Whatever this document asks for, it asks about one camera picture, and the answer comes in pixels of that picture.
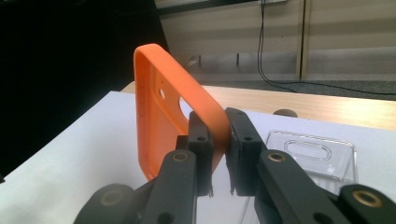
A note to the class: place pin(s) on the dark round object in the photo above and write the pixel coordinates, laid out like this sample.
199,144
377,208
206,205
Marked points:
285,113

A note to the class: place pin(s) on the clear plastic container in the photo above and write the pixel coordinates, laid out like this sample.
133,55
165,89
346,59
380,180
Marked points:
311,168

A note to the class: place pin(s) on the dark curtain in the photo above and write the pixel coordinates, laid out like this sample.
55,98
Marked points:
62,62

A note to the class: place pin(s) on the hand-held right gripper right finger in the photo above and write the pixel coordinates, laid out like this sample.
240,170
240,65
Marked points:
246,149

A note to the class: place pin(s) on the beige long counter cabinet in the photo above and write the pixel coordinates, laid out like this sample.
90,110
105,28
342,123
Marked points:
342,37

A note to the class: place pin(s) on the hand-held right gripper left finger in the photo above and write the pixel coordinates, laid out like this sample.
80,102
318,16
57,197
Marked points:
202,146

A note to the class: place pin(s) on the orange phone case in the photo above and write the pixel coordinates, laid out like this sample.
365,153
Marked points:
162,133

